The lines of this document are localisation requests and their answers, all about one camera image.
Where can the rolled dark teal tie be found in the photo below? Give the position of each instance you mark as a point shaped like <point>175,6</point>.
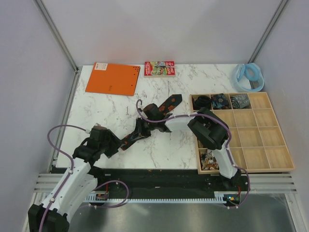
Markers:
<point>202,101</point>

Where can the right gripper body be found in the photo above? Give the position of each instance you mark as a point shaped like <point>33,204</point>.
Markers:
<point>145,126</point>

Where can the black orange floral tie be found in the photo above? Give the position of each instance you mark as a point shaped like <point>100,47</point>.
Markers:
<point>171,102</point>

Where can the rolled blue floral tie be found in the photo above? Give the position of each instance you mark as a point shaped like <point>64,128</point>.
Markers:
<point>220,101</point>

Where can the red green book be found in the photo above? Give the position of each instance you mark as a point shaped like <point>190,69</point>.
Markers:
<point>159,69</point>

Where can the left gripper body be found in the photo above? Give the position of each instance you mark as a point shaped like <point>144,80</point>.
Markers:
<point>110,145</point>

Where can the light blue headband device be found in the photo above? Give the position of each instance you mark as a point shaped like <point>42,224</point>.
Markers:
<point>252,73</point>

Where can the rolled multicolour patterned tie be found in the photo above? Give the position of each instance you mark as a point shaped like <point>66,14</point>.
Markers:
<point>207,160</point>

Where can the white cable duct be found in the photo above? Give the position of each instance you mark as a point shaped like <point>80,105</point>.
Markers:
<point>96,198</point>

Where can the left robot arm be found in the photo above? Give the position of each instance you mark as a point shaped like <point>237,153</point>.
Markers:
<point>55,212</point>

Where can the wooden compartment tray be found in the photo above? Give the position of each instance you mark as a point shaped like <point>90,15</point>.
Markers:
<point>257,143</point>

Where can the orange board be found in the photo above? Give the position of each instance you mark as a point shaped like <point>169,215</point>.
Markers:
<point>117,79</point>

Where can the rolled grey paisley tie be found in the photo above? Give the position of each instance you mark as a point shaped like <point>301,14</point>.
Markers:
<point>240,101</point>

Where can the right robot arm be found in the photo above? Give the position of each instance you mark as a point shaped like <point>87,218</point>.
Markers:
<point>211,131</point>

